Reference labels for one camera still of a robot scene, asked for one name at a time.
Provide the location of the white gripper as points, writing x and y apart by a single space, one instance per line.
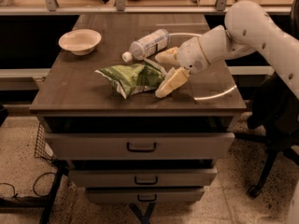
191 56

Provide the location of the green jalapeno chip bag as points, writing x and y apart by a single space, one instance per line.
132 79

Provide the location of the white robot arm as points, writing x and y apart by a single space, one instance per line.
248 28

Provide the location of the white paper bowl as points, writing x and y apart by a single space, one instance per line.
80 42

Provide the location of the clear plastic water bottle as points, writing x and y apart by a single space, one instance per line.
147 46

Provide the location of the grey drawer cabinet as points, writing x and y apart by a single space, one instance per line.
75 99

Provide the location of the top grey drawer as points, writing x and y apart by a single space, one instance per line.
139 146

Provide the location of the grey drawer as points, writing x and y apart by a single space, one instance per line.
143 178
139 146
144 195

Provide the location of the middle grey drawer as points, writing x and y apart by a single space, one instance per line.
143 178

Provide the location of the black office chair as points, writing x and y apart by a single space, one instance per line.
276 108

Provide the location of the bottom grey drawer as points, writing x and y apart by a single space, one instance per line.
144 195

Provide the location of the black metal stand leg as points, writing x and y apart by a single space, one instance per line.
45 202

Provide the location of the black wire mesh basket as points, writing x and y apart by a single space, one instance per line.
42 149

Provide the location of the blue cross frame base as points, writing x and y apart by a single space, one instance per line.
143 217

